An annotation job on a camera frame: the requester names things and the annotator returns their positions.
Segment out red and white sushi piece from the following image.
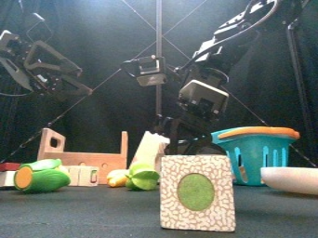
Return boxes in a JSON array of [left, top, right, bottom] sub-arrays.
[[0, 162, 23, 188]]

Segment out lime green toy vegetable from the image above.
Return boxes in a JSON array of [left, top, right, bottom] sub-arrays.
[[125, 162, 162, 192]]

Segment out yellow toy banana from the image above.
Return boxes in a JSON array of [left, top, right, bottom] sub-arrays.
[[106, 168, 131, 188]]

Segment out light wooden crate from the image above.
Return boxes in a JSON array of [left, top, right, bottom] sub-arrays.
[[37, 127, 130, 186]]

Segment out white bowl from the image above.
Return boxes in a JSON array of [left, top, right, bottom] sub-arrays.
[[260, 166, 318, 196]]

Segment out white toy block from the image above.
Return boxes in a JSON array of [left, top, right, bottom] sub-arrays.
[[65, 165, 101, 188]]

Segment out green and white toy vegetable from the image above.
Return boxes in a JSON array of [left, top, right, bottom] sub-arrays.
[[19, 158, 65, 172]]

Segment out green toy corn cob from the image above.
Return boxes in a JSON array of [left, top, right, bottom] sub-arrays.
[[12, 166, 73, 193]]

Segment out thin diagonal brace wire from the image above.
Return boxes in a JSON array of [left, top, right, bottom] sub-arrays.
[[0, 0, 210, 164], [121, 0, 318, 169]]

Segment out teal basket with orange handles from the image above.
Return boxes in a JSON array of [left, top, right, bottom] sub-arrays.
[[210, 126, 302, 187]]

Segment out black frame post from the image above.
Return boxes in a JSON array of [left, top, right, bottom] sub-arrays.
[[286, 22, 316, 156]]

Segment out black vertical frame pole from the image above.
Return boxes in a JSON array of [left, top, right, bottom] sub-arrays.
[[155, 0, 165, 125]]

